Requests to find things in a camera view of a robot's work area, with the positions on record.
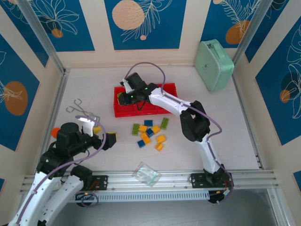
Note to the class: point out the metal tongs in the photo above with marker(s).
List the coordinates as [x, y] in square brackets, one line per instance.
[82, 111]

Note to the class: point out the aluminium side rail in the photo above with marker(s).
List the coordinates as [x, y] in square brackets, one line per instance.
[58, 94]
[240, 89]

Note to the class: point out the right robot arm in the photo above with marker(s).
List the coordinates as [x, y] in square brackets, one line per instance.
[207, 153]

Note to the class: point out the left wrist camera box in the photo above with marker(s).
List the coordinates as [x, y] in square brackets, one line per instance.
[87, 124]

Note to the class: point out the green lego brick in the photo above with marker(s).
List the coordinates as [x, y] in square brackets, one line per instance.
[165, 123]
[119, 95]
[136, 129]

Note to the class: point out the clear plastic zip bag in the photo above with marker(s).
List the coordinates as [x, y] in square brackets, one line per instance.
[147, 174]

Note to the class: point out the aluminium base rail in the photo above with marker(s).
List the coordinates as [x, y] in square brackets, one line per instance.
[174, 179]

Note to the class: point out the aluminium corner post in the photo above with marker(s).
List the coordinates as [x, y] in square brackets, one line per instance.
[253, 33]
[41, 33]

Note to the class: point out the mint green zip case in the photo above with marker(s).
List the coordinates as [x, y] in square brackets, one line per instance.
[212, 68]

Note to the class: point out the orange round cap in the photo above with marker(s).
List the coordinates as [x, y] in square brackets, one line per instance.
[55, 132]

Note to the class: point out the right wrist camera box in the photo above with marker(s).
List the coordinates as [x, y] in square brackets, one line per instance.
[135, 80]

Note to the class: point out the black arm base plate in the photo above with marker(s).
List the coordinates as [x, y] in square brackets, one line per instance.
[102, 182]
[197, 180]

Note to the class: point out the red three-compartment tray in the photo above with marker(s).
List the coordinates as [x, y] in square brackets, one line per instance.
[127, 113]

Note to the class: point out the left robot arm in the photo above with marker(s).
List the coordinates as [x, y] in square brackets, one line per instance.
[69, 188]

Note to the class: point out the blue lego brick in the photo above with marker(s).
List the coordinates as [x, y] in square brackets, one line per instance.
[149, 132]
[148, 122]
[141, 143]

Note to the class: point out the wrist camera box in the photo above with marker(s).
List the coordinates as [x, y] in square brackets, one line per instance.
[87, 124]
[135, 80]

